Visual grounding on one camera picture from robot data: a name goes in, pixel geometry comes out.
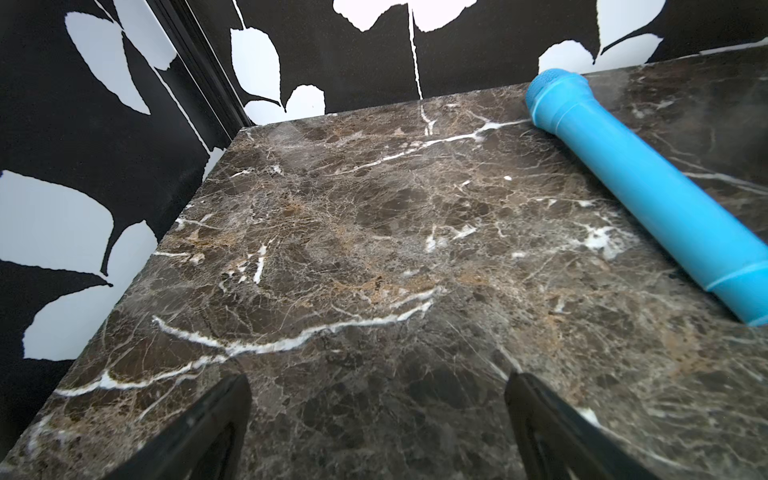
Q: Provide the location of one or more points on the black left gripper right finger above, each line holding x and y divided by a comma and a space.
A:
557, 442

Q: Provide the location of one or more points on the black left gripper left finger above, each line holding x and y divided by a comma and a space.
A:
204, 442

